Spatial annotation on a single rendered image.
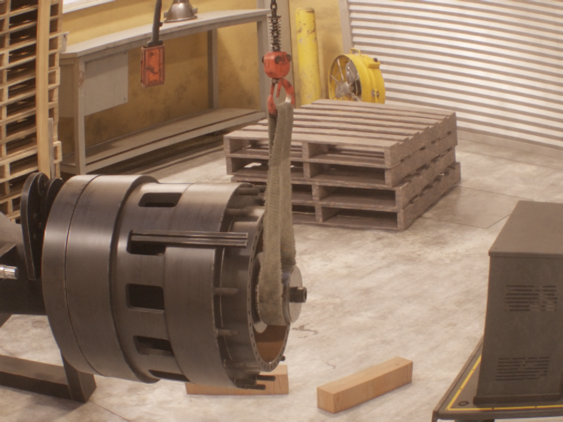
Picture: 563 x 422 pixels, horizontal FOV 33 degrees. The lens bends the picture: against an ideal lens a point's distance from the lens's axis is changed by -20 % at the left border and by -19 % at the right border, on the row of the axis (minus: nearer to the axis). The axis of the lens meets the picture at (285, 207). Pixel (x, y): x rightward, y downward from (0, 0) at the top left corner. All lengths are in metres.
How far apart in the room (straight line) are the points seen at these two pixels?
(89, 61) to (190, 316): 4.87
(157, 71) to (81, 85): 4.62
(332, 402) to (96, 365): 1.37
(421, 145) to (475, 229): 0.65
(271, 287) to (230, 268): 0.13
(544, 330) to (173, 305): 1.13
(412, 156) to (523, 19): 2.20
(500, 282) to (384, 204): 3.19
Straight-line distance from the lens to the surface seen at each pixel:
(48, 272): 2.60
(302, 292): 2.63
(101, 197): 2.63
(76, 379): 3.97
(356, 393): 3.90
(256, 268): 2.62
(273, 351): 2.76
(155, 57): 2.48
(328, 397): 3.85
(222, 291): 2.43
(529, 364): 3.03
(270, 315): 2.61
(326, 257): 5.71
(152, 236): 2.50
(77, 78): 7.08
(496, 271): 2.94
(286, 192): 2.61
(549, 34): 7.80
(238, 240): 2.43
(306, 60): 8.86
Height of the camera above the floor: 1.74
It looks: 15 degrees down
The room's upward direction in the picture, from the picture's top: 3 degrees counter-clockwise
